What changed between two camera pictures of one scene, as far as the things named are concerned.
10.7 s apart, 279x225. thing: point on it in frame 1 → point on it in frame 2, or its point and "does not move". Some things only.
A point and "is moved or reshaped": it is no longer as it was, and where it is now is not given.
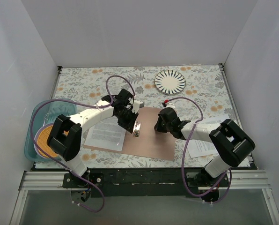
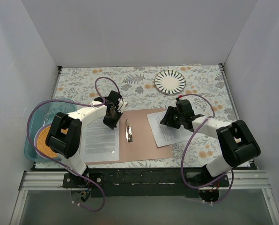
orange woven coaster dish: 40,142 does not move
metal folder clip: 137,125 → 128,132
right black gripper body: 160,124 → 168,117
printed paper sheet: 106,134 is moved or reshaped
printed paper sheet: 200,148 → 165,134
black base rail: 141,182 does not move
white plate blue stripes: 169,82 does not move
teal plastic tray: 45,112 does not move
